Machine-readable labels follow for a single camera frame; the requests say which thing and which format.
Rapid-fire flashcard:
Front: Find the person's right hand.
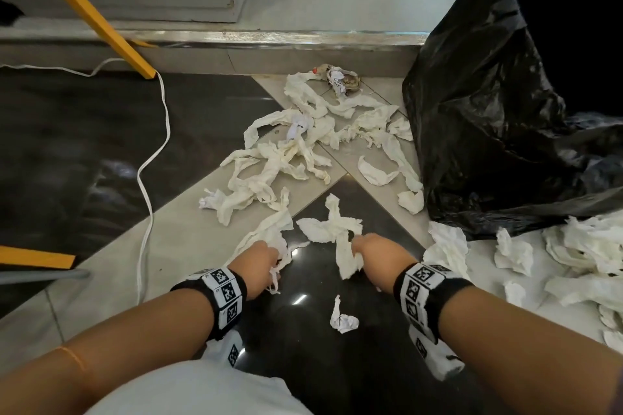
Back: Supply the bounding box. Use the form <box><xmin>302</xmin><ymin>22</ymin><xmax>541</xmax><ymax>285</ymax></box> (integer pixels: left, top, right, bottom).
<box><xmin>351</xmin><ymin>233</ymin><xmax>420</xmax><ymax>295</ymax></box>

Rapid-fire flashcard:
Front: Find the person's left hand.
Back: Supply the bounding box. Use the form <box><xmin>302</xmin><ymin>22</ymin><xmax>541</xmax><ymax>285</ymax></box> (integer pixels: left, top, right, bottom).
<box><xmin>228</xmin><ymin>241</ymin><xmax>283</xmax><ymax>302</ymax></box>

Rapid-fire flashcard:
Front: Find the long white tissue strip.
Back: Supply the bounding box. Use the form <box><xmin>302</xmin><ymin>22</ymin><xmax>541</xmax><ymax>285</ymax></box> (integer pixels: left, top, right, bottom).
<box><xmin>228</xmin><ymin>186</ymin><xmax>311</xmax><ymax>295</ymax></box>

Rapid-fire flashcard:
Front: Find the knotted white tissue strip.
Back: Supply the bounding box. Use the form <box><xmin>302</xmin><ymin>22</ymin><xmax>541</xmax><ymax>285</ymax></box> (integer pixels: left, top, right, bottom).
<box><xmin>296</xmin><ymin>193</ymin><xmax>365</xmax><ymax>280</ymax></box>

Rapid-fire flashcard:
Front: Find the person's left forearm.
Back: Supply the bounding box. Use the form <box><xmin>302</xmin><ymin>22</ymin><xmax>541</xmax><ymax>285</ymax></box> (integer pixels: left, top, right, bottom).
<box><xmin>0</xmin><ymin>287</ymin><xmax>216</xmax><ymax>415</ymax></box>

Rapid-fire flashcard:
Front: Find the person's right forearm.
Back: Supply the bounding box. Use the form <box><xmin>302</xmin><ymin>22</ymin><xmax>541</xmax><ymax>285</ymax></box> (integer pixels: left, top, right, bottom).
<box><xmin>437</xmin><ymin>285</ymin><xmax>623</xmax><ymax>415</ymax></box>

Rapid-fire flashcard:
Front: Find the black marker wristband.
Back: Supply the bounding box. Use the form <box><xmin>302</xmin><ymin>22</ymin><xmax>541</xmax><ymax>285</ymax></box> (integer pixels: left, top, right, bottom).
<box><xmin>393</xmin><ymin>261</ymin><xmax>476</xmax><ymax>345</ymax></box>
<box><xmin>170</xmin><ymin>266</ymin><xmax>248</xmax><ymax>343</ymax></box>

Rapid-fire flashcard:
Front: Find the small white tissue ball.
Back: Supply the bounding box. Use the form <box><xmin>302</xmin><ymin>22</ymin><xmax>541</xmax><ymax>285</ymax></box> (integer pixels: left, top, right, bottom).
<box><xmin>329</xmin><ymin>294</ymin><xmax>360</xmax><ymax>335</ymax></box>

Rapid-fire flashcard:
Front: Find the pile of crumpled white tissues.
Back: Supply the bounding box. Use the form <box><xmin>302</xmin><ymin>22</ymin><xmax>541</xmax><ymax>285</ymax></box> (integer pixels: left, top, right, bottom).
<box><xmin>422</xmin><ymin>212</ymin><xmax>623</xmax><ymax>353</ymax></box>
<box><xmin>198</xmin><ymin>70</ymin><xmax>425</xmax><ymax>227</ymax></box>

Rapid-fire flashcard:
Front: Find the person's white shirt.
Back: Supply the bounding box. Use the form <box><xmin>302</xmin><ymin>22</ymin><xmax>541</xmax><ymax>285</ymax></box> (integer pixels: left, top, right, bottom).
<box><xmin>85</xmin><ymin>358</ymin><xmax>313</xmax><ymax>415</ymax></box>

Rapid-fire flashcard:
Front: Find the crumpled printed wrapper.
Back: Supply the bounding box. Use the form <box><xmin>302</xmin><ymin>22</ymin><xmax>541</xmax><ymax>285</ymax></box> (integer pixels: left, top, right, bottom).
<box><xmin>311</xmin><ymin>64</ymin><xmax>362</xmax><ymax>98</ymax></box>

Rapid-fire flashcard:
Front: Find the black plastic trash bag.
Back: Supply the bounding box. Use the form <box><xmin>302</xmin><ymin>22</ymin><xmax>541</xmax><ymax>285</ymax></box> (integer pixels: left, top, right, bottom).
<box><xmin>402</xmin><ymin>0</ymin><xmax>623</xmax><ymax>241</ymax></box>

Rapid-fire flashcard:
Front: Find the metal step edge strip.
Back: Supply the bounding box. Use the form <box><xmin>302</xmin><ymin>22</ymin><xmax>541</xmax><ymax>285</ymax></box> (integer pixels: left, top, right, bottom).
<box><xmin>0</xmin><ymin>29</ymin><xmax>430</xmax><ymax>50</ymax></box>

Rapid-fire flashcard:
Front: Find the grey metal bar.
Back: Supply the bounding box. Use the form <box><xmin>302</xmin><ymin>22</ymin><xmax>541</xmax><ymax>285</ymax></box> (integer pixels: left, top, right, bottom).
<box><xmin>0</xmin><ymin>268</ymin><xmax>92</xmax><ymax>287</ymax></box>

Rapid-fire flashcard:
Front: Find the yellow flat bar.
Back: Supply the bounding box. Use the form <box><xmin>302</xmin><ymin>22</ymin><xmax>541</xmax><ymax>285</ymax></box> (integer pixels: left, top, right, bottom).
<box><xmin>0</xmin><ymin>245</ymin><xmax>77</xmax><ymax>271</ymax></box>

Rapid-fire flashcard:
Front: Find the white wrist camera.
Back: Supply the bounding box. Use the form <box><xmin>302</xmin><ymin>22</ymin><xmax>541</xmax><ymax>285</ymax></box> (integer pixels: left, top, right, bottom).
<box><xmin>202</xmin><ymin>329</ymin><xmax>244</xmax><ymax>368</ymax></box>
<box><xmin>408</xmin><ymin>324</ymin><xmax>466</xmax><ymax>382</ymax></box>

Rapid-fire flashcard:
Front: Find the white cable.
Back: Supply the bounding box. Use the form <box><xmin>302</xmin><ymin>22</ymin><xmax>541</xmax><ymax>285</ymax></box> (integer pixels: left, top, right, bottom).
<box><xmin>0</xmin><ymin>58</ymin><xmax>172</xmax><ymax>306</ymax></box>

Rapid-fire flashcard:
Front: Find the orange thread bracelet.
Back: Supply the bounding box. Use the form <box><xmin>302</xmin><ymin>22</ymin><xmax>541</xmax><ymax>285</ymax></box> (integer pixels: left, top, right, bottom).
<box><xmin>55</xmin><ymin>345</ymin><xmax>87</xmax><ymax>373</ymax></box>

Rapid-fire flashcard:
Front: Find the yellow metal frame leg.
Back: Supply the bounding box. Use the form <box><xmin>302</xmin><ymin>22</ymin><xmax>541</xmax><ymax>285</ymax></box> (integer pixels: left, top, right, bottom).
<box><xmin>0</xmin><ymin>0</ymin><xmax>158</xmax><ymax>80</ymax></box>

